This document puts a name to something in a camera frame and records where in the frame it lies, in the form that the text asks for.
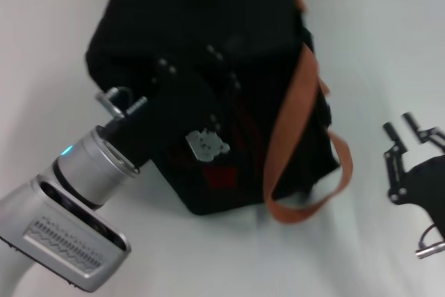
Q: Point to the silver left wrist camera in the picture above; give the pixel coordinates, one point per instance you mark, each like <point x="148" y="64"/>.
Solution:
<point x="62" y="234"/>

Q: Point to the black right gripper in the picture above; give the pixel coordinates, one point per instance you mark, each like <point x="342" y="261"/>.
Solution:
<point x="429" y="185"/>

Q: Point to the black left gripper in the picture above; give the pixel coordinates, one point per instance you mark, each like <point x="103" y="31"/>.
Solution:
<point x="174" y="119"/>

